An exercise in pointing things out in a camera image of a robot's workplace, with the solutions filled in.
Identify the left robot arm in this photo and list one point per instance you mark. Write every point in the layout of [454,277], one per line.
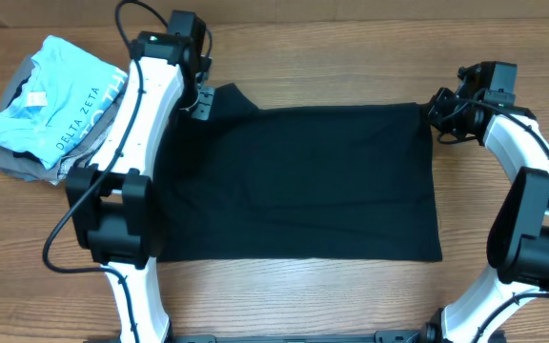
[115,212]

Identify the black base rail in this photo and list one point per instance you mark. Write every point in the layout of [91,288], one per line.
[377,337]

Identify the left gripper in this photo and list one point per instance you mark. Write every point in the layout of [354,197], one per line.
[201,110]

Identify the light blue folded t-shirt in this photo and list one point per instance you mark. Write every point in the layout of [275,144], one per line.
[66,94]

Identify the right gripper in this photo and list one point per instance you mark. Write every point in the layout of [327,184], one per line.
[441,100]

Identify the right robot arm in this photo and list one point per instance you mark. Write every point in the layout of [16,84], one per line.
[483,108]

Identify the grey folded shirt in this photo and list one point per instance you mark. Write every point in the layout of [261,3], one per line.
[26,166]

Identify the black t-shirt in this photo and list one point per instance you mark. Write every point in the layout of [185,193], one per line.
[349,182]

